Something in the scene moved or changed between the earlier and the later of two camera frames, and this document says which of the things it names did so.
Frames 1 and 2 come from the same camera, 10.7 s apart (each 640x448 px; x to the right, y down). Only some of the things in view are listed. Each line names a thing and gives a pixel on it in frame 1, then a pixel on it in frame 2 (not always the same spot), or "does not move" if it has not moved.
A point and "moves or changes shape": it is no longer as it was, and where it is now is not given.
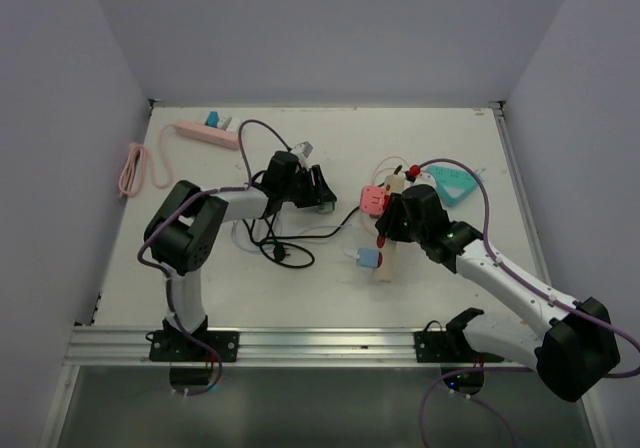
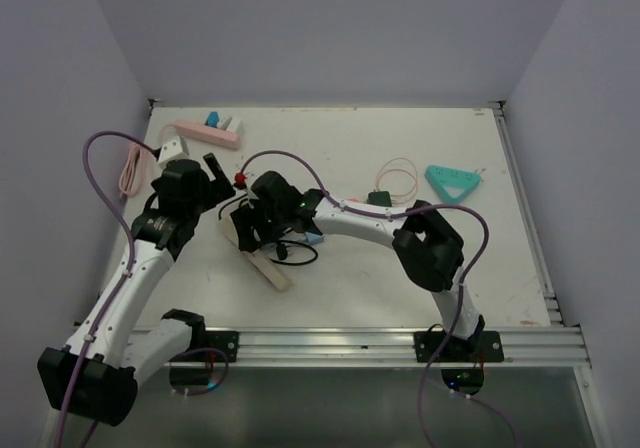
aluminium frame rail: x=268 y=346 does not move
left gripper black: x=317 y=193 → x=218 y=189
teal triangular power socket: x=453 y=184 does not move
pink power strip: x=209 y=134 does not move
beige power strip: x=387 y=271 → x=257 y=259
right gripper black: x=387 y=224 → x=247 y=218
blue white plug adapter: x=212 y=119 does not move
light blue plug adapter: x=368 y=257 moves or changes shape
